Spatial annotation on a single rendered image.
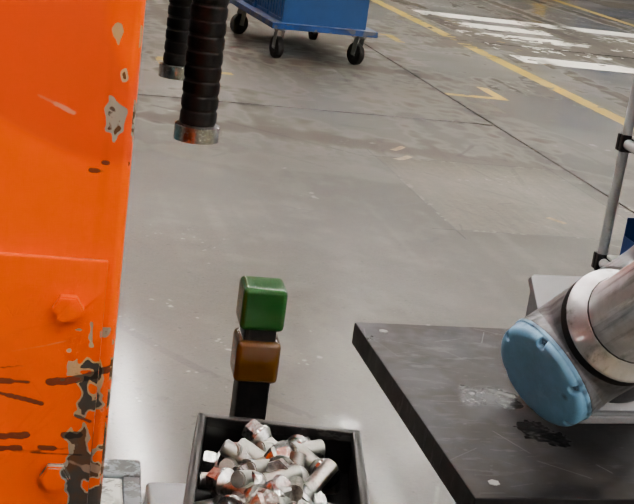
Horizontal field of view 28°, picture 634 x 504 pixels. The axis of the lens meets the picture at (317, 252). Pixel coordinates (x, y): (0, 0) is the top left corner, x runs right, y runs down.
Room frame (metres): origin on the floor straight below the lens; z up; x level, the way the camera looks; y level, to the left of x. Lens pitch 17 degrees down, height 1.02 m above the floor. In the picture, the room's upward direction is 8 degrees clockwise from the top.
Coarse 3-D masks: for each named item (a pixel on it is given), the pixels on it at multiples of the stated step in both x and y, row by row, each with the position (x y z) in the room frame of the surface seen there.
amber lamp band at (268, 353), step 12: (240, 336) 1.05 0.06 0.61; (276, 336) 1.06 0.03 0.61; (240, 348) 1.04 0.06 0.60; (252, 348) 1.04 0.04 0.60; (264, 348) 1.04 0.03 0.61; (276, 348) 1.04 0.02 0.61; (240, 360) 1.04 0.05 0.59; (252, 360) 1.04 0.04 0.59; (264, 360) 1.04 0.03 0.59; (276, 360) 1.04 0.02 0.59; (240, 372) 1.04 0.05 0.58; (252, 372) 1.04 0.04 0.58; (264, 372) 1.04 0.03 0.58; (276, 372) 1.04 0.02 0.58
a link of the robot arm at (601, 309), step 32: (576, 288) 1.49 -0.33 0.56; (608, 288) 1.44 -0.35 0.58; (544, 320) 1.50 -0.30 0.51; (576, 320) 1.45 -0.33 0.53; (608, 320) 1.42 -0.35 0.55; (512, 352) 1.52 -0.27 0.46; (544, 352) 1.46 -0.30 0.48; (576, 352) 1.44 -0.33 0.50; (608, 352) 1.43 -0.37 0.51; (512, 384) 1.55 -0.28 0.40; (544, 384) 1.48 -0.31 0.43; (576, 384) 1.44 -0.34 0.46; (608, 384) 1.44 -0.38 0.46; (544, 416) 1.51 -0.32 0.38; (576, 416) 1.45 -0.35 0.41
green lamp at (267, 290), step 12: (252, 276) 1.07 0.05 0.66; (240, 288) 1.06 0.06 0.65; (252, 288) 1.04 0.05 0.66; (264, 288) 1.04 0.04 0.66; (276, 288) 1.05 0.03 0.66; (240, 300) 1.05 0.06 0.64; (252, 300) 1.04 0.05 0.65; (264, 300) 1.04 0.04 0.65; (276, 300) 1.04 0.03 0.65; (240, 312) 1.04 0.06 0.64; (252, 312) 1.04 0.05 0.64; (264, 312) 1.04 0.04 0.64; (276, 312) 1.04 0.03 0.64; (240, 324) 1.04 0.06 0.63; (252, 324) 1.04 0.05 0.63; (264, 324) 1.04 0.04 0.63; (276, 324) 1.04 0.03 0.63
